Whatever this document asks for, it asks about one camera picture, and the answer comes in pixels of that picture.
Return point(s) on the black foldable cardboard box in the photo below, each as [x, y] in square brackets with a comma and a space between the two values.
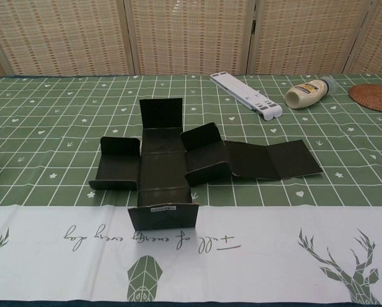
[162, 166]

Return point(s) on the white folding laptop stand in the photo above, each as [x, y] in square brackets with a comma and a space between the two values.
[242, 91]

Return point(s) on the woven bamboo folding screen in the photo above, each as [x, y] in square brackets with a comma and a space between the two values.
[190, 32]

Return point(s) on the cream mayonnaise squeeze bottle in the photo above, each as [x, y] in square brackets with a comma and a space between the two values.
[306, 93]

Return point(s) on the green white printed tablecloth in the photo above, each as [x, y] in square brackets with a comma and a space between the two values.
[274, 262]

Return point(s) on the round woven rattan coaster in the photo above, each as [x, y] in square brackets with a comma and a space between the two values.
[374, 97]

